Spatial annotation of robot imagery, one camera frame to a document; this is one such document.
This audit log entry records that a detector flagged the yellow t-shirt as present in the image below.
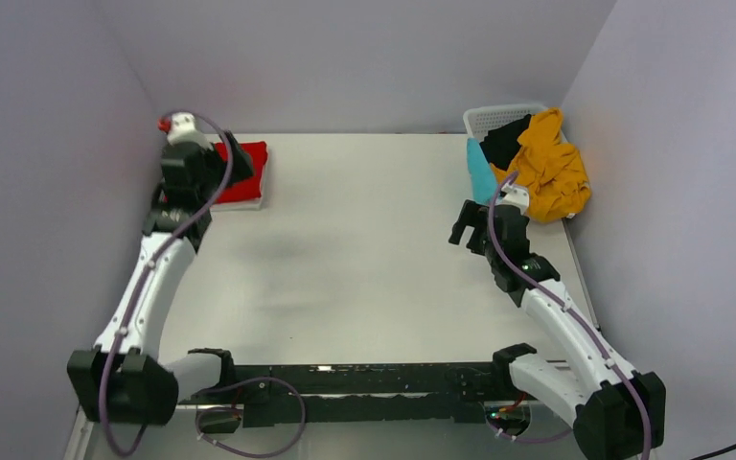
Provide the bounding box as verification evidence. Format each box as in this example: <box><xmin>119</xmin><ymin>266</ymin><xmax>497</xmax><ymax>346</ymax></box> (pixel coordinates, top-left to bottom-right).
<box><xmin>490</xmin><ymin>107</ymin><xmax>591</xmax><ymax>223</ymax></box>

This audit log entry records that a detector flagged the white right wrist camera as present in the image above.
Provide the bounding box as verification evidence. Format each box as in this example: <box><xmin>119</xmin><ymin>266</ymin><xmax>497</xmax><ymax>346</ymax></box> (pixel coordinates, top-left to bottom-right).
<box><xmin>495</xmin><ymin>184</ymin><xmax>530</xmax><ymax>216</ymax></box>

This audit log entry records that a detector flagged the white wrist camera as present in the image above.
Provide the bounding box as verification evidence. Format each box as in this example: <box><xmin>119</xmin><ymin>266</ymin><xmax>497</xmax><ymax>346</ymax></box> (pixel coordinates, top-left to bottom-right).
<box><xmin>495</xmin><ymin>184</ymin><xmax>530</xmax><ymax>216</ymax></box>
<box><xmin>157</xmin><ymin>112</ymin><xmax>213</xmax><ymax>150</ymax></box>

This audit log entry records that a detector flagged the folded white t-shirt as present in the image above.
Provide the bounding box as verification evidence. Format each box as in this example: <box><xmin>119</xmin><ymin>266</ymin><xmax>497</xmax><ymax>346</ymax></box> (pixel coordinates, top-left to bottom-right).
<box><xmin>210</xmin><ymin>151</ymin><xmax>270</xmax><ymax>213</ymax></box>

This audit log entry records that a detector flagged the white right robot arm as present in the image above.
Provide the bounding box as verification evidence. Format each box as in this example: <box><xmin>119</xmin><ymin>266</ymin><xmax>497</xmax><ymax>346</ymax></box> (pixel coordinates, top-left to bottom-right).
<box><xmin>448</xmin><ymin>200</ymin><xmax>666</xmax><ymax>459</ymax></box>

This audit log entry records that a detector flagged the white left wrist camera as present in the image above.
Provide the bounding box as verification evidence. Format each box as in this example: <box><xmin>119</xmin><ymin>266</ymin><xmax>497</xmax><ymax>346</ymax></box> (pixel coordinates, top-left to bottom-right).
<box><xmin>157</xmin><ymin>112</ymin><xmax>213</xmax><ymax>150</ymax></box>

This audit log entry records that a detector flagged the black t-shirt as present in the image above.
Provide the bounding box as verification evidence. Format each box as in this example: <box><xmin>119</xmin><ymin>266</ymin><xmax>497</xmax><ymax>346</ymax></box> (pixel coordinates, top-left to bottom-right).
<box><xmin>480</xmin><ymin>114</ymin><xmax>532</xmax><ymax>171</ymax></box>

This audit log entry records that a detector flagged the aluminium frame rail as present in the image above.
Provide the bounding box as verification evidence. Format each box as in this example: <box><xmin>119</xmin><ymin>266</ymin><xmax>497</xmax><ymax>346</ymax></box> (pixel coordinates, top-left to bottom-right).
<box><xmin>78</xmin><ymin>358</ymin><xmax>641</xmax><ymax>411</ymax></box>

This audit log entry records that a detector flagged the white plastic laundry basket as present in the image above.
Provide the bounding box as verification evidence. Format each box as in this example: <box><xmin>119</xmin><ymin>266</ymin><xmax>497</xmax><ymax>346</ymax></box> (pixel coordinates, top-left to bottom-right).
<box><xmin>463</xmin><ymin>103</ymin><xmax>547</xmax><ymax>178</ymax></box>

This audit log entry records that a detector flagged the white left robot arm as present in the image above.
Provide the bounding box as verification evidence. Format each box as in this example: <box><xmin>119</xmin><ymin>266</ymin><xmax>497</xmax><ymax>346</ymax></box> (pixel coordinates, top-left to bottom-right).
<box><xmin>66</xmin><ymin>130</ymin><xmax>256</xmax><ymax>426</ymax></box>

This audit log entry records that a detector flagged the teal t-shirt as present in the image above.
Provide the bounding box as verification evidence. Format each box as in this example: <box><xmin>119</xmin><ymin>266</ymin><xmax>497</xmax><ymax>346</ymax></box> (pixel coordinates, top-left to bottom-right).
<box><xmin>466</xmin><ymin>138</ymin><xmax>507</xmax><ymax>205</ymax></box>

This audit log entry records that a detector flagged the red t-shirt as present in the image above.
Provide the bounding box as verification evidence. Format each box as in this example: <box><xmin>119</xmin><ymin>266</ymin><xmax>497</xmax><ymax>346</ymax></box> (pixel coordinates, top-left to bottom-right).
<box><xmin>213</xmin><ymin>140</ymin><xmax>269</xmax><ymax>206</ymax></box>

